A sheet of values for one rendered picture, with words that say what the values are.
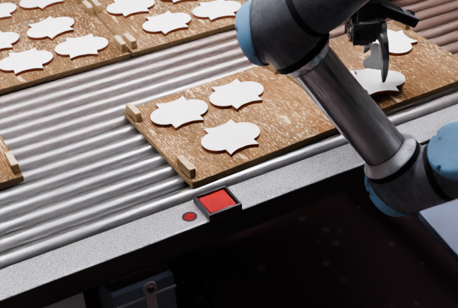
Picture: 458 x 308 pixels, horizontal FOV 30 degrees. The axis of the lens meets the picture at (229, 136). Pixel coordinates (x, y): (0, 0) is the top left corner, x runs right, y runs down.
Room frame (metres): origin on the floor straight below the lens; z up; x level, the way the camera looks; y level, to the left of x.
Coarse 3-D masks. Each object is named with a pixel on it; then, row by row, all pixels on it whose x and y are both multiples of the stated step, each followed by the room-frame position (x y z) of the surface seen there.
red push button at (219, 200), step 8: (216, 192) 1.42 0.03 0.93; (224, 192) 1.42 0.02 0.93; (200, 200) 1.40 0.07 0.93; (208, 200) 1.39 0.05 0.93; (216, 200) 1.39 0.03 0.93; (224, 200) 1.39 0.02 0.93; (232, 200) 1.39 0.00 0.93; (208, 208) 1.37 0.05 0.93; (216, 208) 1.37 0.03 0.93; (224, 208) 1.37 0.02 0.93
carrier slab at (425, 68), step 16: (336, 48) 2.00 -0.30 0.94; (352, 48) 1.99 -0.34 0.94; (416, 48) 1.97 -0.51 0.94; (432, 48) 1.97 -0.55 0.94; (352, 64) 1.91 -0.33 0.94; (400, 64) 1.89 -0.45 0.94; (416, 64) 1.89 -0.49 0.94; (432, 64) 1.88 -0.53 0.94; (448, 64) 1.88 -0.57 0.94; (416, 80) 1.81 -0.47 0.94; (432, 80) 1.80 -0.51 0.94; (448, 80) 1.80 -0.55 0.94; (384, 96) 1.74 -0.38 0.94; (400, 96) 1.74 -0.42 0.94; (416, 96) 1.74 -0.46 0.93; (384, 112) 1.70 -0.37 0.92
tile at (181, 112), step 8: (160, 104) 1.76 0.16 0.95; (168, 104) 1.75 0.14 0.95; (176, 104) 1.75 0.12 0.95; (184, 104) 1.75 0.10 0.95; (192, 104) 1.75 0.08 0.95; (200, 104) 1.74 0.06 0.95; (152, 112) 1.72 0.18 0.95; (160, 112) 1.72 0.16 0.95; (168, 112) 1.72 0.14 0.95; (176, 112) 1.71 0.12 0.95; (184, 112) 1.71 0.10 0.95; (192, 112) 1.71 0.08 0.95; (200, 112) 1.71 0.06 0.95; (152, 120) 1.69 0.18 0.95; (160, 120) 1.69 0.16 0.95; (168, 120) 1.68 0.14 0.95; (176, 120) 1.68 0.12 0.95; (184, 120) 1.68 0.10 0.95; (192, 120) 1.68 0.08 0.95; (200, 120) 1.68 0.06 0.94; (176, 128) 1.65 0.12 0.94
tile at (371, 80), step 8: (360, 72) 1.82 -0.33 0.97; (368, 72) 1.81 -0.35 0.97; (376, 72) 1.81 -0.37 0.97; (392, 72) 1.81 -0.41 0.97; (360, 80) 1.78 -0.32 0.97; (368, 80) 1.77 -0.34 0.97; (376, 80) 1.77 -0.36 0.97; (392, 80) 1.77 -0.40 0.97; (400, 80) 1.76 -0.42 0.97; (368, 88) 1.74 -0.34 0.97; (376, 88) 1.74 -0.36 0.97; (384, 88) 1.73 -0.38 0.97; (392, 88) 1.73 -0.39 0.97
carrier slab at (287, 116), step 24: (240, 72) 1.90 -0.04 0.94; (264, 72) 1.90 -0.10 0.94; (168, 96) 1.81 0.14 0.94; (192, 96) 1.80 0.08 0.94; (264, 96) 1.78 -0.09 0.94; (288, 96) 1.77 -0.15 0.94; (144, 120) 1.71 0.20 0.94; (216, 120) 1.69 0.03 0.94; (240, 120) 1.68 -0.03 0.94; (264, 120) 1.67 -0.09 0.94; (288, 120) 1.67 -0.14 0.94; (312, 120) 1.66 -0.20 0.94; (168, 144) 1.60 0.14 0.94; (192, 144) 1.59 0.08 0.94; (264, 144) 1.57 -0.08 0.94; (288, 144) 1.57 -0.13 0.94; (216, 168) 1.49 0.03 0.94; (240, 168) 1.50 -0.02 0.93
